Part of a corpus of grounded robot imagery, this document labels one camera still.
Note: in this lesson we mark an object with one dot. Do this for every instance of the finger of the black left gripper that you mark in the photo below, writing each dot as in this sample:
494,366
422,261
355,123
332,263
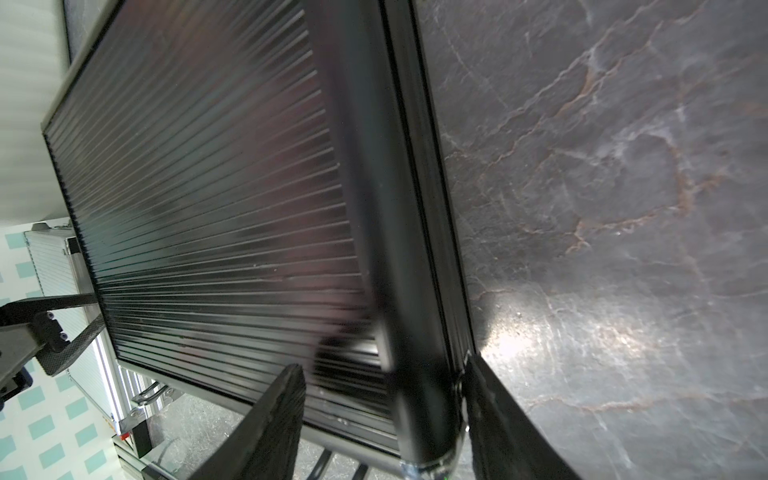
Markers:
30,330

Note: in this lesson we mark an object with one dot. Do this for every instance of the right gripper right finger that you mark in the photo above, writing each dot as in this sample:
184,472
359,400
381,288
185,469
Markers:
505,443

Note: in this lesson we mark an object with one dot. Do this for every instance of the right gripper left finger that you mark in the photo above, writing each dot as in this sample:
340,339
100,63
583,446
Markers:
265,443

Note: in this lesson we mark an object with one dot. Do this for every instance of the black poker case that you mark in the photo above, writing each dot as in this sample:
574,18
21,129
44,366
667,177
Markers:
255,184

